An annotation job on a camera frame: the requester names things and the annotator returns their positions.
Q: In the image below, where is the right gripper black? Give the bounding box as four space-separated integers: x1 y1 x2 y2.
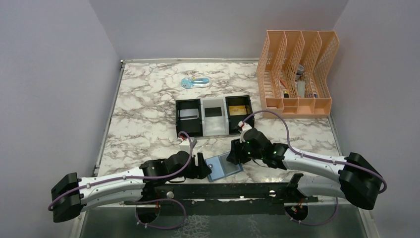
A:
227 137 264 164

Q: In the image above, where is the blue leather card holder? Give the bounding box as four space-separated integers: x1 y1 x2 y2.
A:
205 152 243 182

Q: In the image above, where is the white credit card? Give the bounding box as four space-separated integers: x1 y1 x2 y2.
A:
179 109 199 120

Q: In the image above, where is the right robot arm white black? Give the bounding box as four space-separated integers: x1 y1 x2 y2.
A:
227 128 384 210

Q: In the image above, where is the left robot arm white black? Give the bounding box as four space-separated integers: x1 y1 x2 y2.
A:
48 151 211 223

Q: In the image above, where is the gold card in right tray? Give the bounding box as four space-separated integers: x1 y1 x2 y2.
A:
228 105 247 116

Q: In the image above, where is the black card in middle tray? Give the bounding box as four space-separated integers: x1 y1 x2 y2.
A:
204 107 223 117

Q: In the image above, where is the white middle tray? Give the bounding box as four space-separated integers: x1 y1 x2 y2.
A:
201 97 229 136

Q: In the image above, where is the black left tray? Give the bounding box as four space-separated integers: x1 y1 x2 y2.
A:
175 99 204 137

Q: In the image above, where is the black tray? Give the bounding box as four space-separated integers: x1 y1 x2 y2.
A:
225 95 253 135
175 99 204 137

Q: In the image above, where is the black right tray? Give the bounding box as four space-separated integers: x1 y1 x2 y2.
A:
225 95 253 135

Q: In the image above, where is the blue blister pack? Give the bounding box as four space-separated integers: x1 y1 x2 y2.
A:
180 77 212 89

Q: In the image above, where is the grey item in organizer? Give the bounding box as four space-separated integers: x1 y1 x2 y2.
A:
296 80 306 98

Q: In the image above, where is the orange plastic file organizer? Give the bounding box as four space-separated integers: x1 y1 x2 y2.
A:
257 30 339 119

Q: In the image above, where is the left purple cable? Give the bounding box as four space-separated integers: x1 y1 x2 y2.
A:
48 131 194 231

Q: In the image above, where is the purple cable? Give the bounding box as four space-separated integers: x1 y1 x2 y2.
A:
48 131 194 231
243 110 388 227

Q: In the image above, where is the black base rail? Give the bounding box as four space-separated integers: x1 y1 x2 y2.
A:
122 182 318 205

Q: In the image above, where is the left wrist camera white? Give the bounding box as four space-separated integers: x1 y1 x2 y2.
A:
179 136 197 153

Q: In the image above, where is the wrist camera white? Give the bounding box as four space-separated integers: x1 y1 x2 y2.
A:
238 121 253 143
179 136 197 153

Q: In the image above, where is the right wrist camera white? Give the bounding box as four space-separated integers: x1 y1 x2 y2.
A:
238 121 253 143

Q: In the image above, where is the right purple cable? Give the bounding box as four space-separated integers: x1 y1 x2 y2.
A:
243 110 388 227

